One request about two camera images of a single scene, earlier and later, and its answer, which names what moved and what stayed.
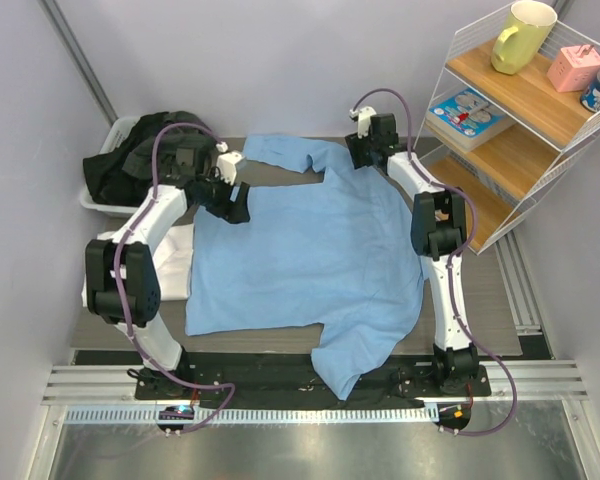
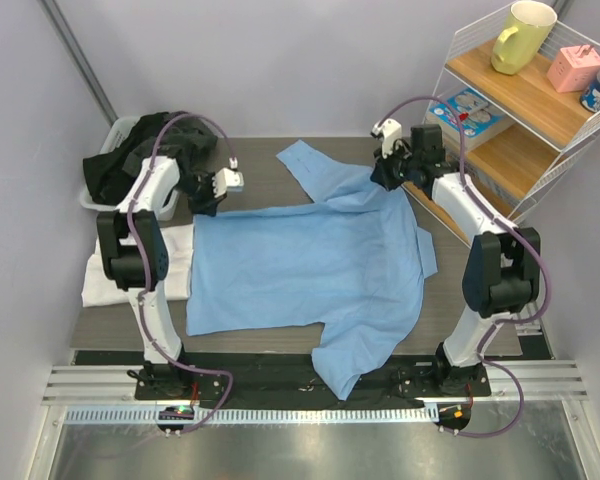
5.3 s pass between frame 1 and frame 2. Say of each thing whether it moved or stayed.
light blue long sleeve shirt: moved
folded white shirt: stayed
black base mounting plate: stayed
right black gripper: moved
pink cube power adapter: stayed
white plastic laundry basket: stayed
